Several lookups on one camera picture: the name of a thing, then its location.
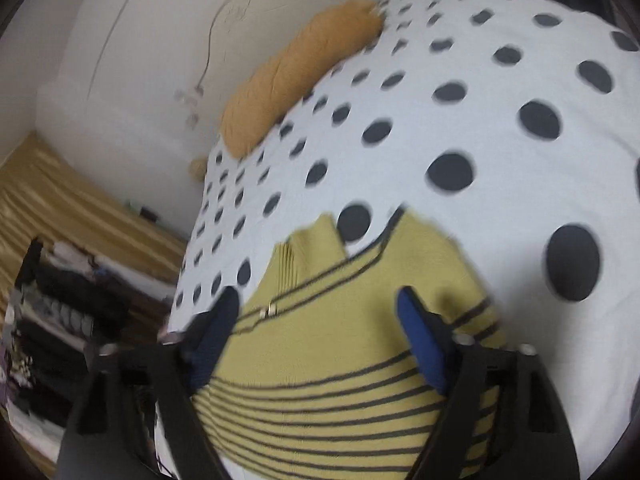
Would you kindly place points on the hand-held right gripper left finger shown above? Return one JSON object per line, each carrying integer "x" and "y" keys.
{"x": 216, "y": 340}

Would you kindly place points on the orange knit pillow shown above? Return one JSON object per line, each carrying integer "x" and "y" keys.
{"x": 290, "y": 75}

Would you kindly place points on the yellow striped knit sweater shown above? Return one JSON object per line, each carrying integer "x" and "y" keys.
{"x": 325, "y": 350}

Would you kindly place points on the golden curtain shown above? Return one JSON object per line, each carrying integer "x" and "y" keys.
{"x": 75, "y": 210}

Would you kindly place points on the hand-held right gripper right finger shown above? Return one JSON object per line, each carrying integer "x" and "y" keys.
{"x": 422, "y": 345}

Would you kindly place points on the white wall socket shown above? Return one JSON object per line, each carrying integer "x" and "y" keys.
{"x": 192, "y": 101}

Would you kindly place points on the white polka dot bed cover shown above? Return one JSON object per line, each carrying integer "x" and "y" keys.
{"x": 450, "y": 110}

